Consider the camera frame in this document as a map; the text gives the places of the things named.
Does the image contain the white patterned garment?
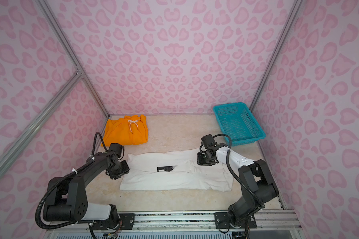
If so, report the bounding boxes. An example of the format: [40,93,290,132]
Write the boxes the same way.
[120,149,233,192]

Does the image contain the orange shorts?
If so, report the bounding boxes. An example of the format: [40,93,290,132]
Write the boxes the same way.
[103,115,149,147]

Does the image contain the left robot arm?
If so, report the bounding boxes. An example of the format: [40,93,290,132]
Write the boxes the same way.
[35,146,129,230]

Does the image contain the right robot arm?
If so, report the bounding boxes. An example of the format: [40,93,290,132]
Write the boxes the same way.
[197,143,279,228]

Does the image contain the teal plastic laundry basket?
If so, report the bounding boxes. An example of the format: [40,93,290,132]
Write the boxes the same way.
[213,103,266,146]

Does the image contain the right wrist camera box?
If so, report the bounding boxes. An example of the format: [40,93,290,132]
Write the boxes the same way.
[201,134,217,150]

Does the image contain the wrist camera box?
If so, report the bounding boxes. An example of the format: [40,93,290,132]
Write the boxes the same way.
[108,143,125,160]
[201,134,217,150]

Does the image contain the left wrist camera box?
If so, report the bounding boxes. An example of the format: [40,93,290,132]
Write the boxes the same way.
[108,143,125,160]

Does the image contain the white drawstring cord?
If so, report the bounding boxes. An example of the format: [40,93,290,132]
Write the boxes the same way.
[127,119,140,133]

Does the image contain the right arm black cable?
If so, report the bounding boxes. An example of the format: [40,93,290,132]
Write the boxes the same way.
[199,133,265,239]

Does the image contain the aluminium diagonal frame bar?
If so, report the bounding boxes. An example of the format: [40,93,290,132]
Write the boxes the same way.
[0,70,82,180]

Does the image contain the aluminium frame post right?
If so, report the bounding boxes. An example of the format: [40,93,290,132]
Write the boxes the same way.
[249,0,305,113]

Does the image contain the aluminium frame post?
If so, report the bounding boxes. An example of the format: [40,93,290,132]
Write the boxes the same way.
[35,0,110,119]
[249,0,305,113]

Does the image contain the aluminium frame post left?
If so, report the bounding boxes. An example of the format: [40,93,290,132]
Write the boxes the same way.
[35,0,110,119]

